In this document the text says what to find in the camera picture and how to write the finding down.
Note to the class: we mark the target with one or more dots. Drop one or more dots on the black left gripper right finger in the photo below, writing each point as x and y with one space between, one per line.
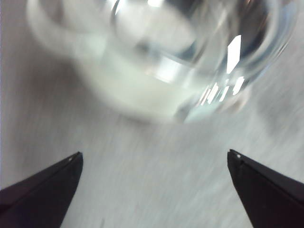
270 197

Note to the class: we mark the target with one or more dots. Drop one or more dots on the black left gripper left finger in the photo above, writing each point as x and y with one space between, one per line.
42 197

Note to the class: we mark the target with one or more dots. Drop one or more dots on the pale green electric cooking pot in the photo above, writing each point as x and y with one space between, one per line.
123 95

